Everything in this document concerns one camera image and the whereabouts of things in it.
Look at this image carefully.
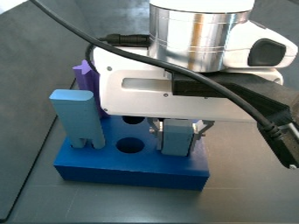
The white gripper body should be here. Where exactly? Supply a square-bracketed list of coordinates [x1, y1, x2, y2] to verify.
[91, 45, 286, 123]

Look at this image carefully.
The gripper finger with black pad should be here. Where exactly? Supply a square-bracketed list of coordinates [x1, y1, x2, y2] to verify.
[149, 118, 165, 150]

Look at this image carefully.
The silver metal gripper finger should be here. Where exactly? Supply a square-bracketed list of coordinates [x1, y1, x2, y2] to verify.
[190, 120, 216, 151]

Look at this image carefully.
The light blue rectangular block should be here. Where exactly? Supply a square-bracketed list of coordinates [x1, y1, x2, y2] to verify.
[162, 119, 194, 157]

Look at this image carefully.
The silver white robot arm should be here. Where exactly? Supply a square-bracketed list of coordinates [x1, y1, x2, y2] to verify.
[94, 0, 299, 165]

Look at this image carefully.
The dark blue shape board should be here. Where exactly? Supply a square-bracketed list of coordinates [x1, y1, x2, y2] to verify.
[54, 116, 210, 191]

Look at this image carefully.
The purple star peg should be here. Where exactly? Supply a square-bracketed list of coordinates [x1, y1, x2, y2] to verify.
[73, 60, 109, 118]

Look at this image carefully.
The light blue arch peg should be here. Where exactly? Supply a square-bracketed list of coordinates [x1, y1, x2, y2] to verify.
[50, 89, 106, 149]

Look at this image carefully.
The black cable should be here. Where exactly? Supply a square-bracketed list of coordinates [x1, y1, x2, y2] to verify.
[29, 0, 299, 169]

